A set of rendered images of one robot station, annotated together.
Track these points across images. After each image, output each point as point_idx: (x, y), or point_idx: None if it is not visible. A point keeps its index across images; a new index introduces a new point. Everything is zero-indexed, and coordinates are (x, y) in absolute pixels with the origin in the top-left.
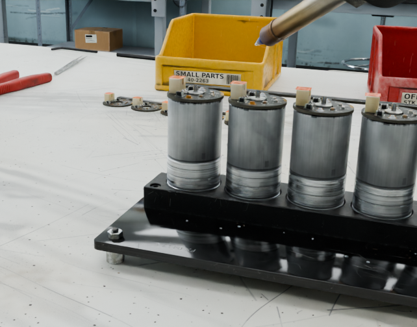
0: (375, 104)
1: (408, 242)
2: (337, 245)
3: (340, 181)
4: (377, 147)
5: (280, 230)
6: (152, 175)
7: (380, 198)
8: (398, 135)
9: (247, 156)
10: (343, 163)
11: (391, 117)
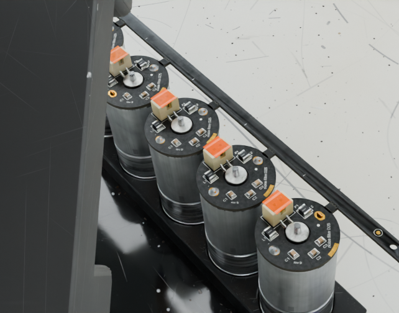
0: (210, 162)
1: (233, 303)
2: (170, 268)
3: (195, 205)
4: (202, 209)
5: (145, 217)
6: (160, 34)
7: (212, 250)
8: (214, 213)
9: (115, 138)
10: (196, 192)
11: (210, 192)
